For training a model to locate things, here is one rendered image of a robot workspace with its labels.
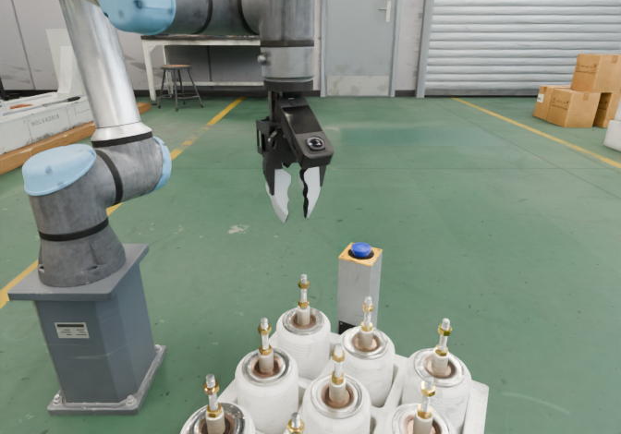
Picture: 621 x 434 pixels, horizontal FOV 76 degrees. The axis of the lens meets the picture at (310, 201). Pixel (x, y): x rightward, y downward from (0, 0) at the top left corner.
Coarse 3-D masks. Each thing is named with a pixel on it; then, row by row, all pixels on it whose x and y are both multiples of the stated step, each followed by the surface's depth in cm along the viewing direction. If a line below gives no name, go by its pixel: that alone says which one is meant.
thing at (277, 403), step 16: (240, 368) 61; (240, 384) 58; (288, 384) 58; (240, 400) 60; (256, 400) 57; (272, 400) 57; (288, 400) 59; (256, 416) 58; (272, 416) 58; (288, 416) 60; (272, 432) 60
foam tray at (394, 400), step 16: (272, 336) 77; (336, 336) 77; (400, 368) 70; (304, 384) 67; (400, 384) 67; (480, 384) 67; (224, 400) 64; (400, 400) 66; (480, 400) 64; (384, 416) 61; (464, 416) 67; (480, 416) 61; (256, 432) 58; (288, 432) 58; (464, 432) 58; (480, 432) 58
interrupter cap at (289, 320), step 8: (288, 312) 72; (296, 312) 72; (312, 312) 72; (320, 312) 72; (288, 320) 70; (296, 320) 71; (312, 320) 71; (320, 320) 70; (288, 328) 68; (296, 328) 68; (304, 328) 69; (312, 328) 69; (320, 328) 68
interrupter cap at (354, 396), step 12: (324, 384) 57; (348, 384) 57; (312, 396) 55; (324, 396) 56; (348, 396) 56; (360, 396) 55; (324, 408) 54; (336, 408) 54; (348, 408) 54; (360, 408) 54
